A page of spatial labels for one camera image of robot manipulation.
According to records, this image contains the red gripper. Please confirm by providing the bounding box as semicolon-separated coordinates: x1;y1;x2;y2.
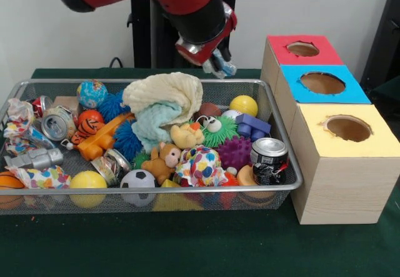
174;3;239;79

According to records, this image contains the cream waffle cloth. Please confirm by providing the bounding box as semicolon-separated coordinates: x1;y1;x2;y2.
122;72;204;123

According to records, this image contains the mint waffle cloth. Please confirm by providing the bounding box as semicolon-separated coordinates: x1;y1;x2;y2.
132;103;184;153

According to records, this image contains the smooth yellow ball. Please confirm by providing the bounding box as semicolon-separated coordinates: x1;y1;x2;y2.
229;94;259;118

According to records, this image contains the green spiky toy with eyes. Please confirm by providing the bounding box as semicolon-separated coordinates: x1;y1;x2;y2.
191;115;239;148

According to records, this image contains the purple spiky ball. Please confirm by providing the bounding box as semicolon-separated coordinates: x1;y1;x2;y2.
215;135;254;171

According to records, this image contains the polka dot cloth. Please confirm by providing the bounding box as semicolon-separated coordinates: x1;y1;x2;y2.
173;145;229;188

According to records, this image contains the black and white can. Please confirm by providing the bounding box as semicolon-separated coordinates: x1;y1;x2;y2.
251;137;290;186

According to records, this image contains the small soccer ball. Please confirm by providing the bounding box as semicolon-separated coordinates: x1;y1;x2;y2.
120;169;158;206

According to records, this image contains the black chair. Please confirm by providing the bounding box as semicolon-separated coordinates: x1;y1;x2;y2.
359;0;400;103

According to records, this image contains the dark green side table cloth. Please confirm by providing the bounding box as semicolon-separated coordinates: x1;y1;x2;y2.
370;76;400;109

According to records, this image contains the yellow tennis-style ball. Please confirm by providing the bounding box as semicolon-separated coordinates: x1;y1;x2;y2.
69;170;108;208

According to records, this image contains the small orange basketball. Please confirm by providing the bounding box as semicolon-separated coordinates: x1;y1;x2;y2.
0;171;26;209

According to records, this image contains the shallow wire mesh bin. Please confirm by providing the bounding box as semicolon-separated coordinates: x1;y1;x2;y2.
0;78;304;217

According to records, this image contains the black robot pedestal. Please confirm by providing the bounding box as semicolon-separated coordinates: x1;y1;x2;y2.
126;0;253;69

